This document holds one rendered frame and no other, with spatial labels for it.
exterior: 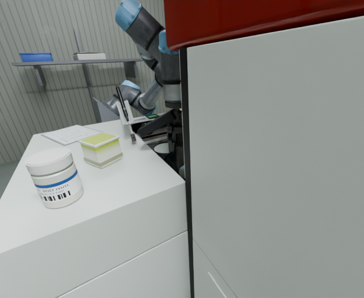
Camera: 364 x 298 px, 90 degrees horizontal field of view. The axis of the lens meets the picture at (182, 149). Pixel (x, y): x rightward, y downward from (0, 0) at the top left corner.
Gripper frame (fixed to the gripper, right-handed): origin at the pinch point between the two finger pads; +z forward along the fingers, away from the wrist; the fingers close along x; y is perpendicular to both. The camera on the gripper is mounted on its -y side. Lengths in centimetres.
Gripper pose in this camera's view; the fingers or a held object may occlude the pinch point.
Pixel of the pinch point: (175, 167)
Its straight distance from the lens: 56.3
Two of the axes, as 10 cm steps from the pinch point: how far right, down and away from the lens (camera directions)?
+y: 9.9, 0.1, -1.4
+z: 0.5, 9.0, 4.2
